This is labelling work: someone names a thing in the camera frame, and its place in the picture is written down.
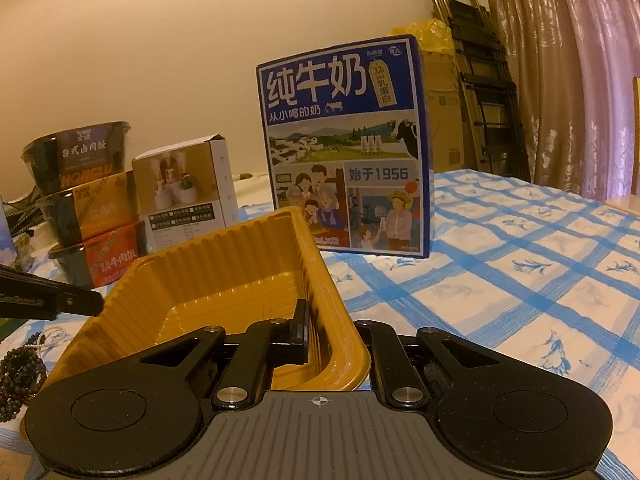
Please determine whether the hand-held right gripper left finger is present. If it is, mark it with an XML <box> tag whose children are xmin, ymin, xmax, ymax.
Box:
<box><xmin>137</xmin><ymin>300</ymin><xmax>313</xmax><ymax>409</ymax></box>

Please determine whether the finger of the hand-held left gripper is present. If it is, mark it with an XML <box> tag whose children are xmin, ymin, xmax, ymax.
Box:
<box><xmin>0</xmin><ymin>265</ymin><xmax>106</xmax><ymax>321</ymax></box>

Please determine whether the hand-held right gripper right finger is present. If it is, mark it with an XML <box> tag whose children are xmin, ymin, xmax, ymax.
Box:
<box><xmin>354</xmin><ymin>319</ymin><xmax>507</xmax><ymax>407</ymax></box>

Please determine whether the white pearl bracelet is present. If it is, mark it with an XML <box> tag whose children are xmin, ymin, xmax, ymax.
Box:
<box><xmin>25</xmin><ymin>326</ymin><xmax>68</xmax><ymax>349</ymax></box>

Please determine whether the dark beaded bracelet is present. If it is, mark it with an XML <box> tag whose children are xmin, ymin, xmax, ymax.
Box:
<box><xmin>0</xmin><ymin>345</ymin><xmax>48</xmax><ymax>413</ymax></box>

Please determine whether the yellow plastic tray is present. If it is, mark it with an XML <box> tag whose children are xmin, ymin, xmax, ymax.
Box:
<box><xmin>20</xmin><ymin>206</ymin><xmax>372</xmax><ymax>441</ymax></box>

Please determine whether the red label instant rice bowl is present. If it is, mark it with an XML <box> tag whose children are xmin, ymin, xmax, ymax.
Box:
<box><xmin>48</xmin><ymin>220</ymin><xmax>151</xmax><ymax>288</ymax></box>

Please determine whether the light blue milk box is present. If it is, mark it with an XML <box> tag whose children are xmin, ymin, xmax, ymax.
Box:
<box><xmin>0</xmin><ymin>205</ymin><xmax>18</xmax><ymax>273</ymax></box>

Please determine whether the orange label instant rice bowl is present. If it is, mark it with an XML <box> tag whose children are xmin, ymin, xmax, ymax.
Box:
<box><xmin>37</xmin><ymin>170</ymin><xmax>146</xmax><ymax>241</ymax></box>

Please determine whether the black instant rice bowl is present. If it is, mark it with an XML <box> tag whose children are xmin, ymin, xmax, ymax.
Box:
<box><xmin>21</xmin><ymin>121</ymin><xmax>132</xmax><ymax>195</ymax></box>

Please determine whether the blue checked tablecloth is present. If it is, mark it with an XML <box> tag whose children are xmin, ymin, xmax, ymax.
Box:
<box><xmin>0</xmin><ymin>167</ymin><xmax>640</xmax><ymax>480</ymax></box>

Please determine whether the small white product box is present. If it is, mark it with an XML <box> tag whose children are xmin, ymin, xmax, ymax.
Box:
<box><xmin>131</xmin><ymin>134</ymin><xmax>239</xmax><ymax>253</ymax></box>

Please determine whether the dark blue milk box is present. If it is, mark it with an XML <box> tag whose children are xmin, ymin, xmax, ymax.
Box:
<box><xmin>256</xmin><ymin>34</ymin><xmax>435</xmax><ymax>260</ymax></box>

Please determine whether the cardboard box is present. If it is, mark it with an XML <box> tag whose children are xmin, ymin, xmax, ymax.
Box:
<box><xmin>417</xmin><ymin>49</ymin><xmax>481</xmax><ymax>173</ymax></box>

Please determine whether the black folding ladder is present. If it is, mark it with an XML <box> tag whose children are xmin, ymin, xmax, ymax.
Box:
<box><xmin>429</xmin><ymin>0</ymin><xmax>533</xmax><ymax>183</ymax></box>

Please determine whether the yellow plastic bag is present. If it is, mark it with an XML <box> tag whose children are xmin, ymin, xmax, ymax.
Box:
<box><xmin>390</xmin><ymin>17</ymin><xmax>456</xmax><ymax>53</ymax></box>

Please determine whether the pink patterned curtain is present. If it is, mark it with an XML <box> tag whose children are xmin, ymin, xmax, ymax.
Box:
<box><xmin>477</xmin><ymin>0</ymin><xmax>640</xmax><ymax>211</ymax></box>

